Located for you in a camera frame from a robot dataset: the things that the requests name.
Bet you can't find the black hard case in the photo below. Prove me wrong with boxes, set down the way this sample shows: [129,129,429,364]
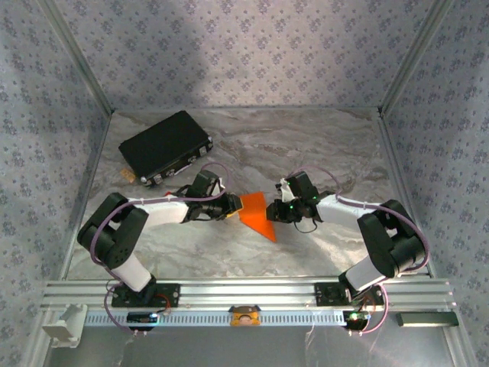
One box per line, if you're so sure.
[118,110,214,187]

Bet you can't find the yellow cartoon figure sticker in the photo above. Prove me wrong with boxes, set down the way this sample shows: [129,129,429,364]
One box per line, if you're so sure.
[228,304,262,328]

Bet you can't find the thin black right gripper cable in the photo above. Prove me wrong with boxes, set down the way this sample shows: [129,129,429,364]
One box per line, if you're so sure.
[293,218,319,234]

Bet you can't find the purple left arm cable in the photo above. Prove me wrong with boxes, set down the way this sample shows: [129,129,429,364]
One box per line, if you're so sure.
[92,162,230,337]

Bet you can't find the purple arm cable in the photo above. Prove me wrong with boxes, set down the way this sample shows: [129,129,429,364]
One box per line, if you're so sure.
[292,164,432,337]
[92,162,230,337]

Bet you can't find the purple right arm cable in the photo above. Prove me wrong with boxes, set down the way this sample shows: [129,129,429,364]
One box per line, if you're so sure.
[292,164,432,337]

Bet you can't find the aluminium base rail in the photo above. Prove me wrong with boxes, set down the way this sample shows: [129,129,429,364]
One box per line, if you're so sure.
[40,278,458,311]

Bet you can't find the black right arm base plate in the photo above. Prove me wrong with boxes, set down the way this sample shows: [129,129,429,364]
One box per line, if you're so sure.
[313,281,385,307]

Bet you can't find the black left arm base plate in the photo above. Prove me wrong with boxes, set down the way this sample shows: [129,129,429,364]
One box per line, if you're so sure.
[111,283,181,309]

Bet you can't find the slotted aluminium cable strip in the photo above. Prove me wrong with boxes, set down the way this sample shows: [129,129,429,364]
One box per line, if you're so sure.
[83,310,368,328]

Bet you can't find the aluminium frame side rail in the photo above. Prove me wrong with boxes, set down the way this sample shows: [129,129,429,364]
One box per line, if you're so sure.
[57,109,115,281]
[376,110,439,279]

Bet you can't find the white plastic bracket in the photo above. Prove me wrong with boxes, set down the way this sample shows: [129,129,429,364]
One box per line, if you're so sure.
[40,304,87,349]

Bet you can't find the aluminium frame post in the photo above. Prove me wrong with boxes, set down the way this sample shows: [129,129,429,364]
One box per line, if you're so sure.
[379,0,456,115]
[40,0,116,115]

